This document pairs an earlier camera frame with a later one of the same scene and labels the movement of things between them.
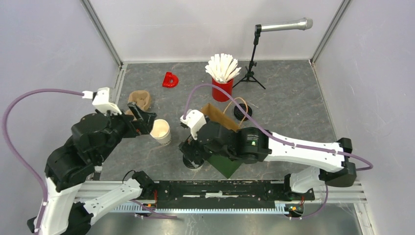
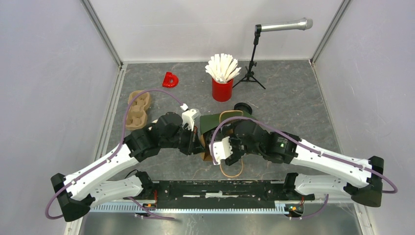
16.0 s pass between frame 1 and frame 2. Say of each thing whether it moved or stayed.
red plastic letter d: stayed
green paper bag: moved
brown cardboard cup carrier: stayed
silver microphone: stayed
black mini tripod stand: stayed
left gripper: moved
